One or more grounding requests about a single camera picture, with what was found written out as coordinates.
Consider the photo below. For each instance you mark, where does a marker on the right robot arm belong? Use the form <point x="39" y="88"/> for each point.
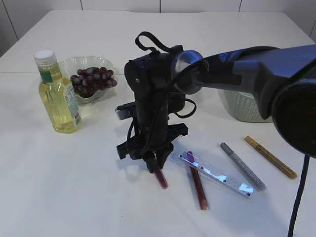
<point x="282" y="82"/>

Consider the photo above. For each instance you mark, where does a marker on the green plastic woven basket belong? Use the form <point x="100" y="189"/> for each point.
<point x="241" y="106"/>

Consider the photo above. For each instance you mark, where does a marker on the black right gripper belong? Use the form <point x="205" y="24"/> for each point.
<point x="148" y="77"/>

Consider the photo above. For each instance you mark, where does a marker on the gold glitter pen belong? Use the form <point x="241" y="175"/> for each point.
<point x="271" y="158"/>

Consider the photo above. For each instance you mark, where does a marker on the purple artificial grape bunch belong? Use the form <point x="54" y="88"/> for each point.
<point x="87" y="82"/>

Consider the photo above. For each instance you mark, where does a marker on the pink scissors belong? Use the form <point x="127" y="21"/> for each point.
<point x="160" y="176"/>

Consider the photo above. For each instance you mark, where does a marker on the clear plastic ruler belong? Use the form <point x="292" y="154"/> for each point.
<point x="216" y="175"/>

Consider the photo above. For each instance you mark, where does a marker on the yellow tea plastic bottle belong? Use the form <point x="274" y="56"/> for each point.
<point x="57" y="94"/>

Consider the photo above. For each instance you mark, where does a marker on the silver glitter pen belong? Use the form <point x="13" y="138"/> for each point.
<point x="242" y="166"/>

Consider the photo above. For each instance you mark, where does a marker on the black mesh pen holder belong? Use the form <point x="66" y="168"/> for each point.
<point x="176" y="102"/>

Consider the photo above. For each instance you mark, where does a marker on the pale green wavy plate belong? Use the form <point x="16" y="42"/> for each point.
<point x="71" y="65"/>

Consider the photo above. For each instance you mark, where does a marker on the red glitter pen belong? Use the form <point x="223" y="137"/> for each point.
<point x="202" y="200"/>

